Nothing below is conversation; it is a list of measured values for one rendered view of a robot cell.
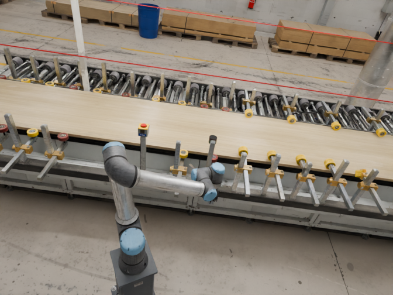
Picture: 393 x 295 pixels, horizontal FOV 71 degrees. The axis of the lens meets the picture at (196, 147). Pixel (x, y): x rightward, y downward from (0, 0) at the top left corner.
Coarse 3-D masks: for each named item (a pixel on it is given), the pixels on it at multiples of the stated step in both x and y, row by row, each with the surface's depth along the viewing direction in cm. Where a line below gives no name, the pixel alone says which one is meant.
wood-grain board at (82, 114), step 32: (0, 96) 258; (32, 96) 265; (64, 96) 272; (96, 96) 280; (64, 128) 233; (96, 128) 239; (128, 128) 244; (160, 128) 250; (192, 128) 257; (224, 128) 263; (256, 128) 270; (288, 128) 277; (320, 128) 285; (256, 160) 233; (288, 160) 237; (320, 160) 243; (352, 160) 249; (384, 160) 255
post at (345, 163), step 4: (344, 160) 202; (348, 160) 202; (340, 164) 207; (344, 164) 203; (348, 164) 203; (340, 168) 206; (344, 168) 205; (336, 172) 211; (340, 172) 208; (336, 176) 211; (340, 176) 210; (336, 180) 213; (328, 184) 221; (328, 188) 220; (332, 188) 219; (324, 192) 225; (328, 192) 222; (320, 196) 230; (324, 196) 225; (320, 200) 229; (324, 200) 228
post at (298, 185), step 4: (308, 164) 205; (312, 164) 205; (304, 168) 211; (308, 168) 207; (304, 172) 210; (308, 172) 210; (304, 176) 213; (296, 184) 222; (300, 184) 219; (296, 188) 222; (292, 192) 227; (296, 192) 224; (292, 196) 228
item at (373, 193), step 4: (372, 188) 213; (372, 192) 211; (372, 196) 210; (376, 196) 207; (376, 200) 205; (380, 200) 204; (376, 204) 205; (380, 204) 201; (380, 208) 200; (384, 208) 198; (384, 212) 195
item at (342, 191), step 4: (332, 164) 231; (332, 168) 227; (332, 172) 225; (340, 184) 213; (340, 188) 210; (344, 188) 210; (340, 192) 209; (344, 192) 206; (344, 196) 203; (348, 196) 204; (344, 200) 202; (348, 200) 200; (348, 204) 198; (348, 208) 197; (352, 208) 195
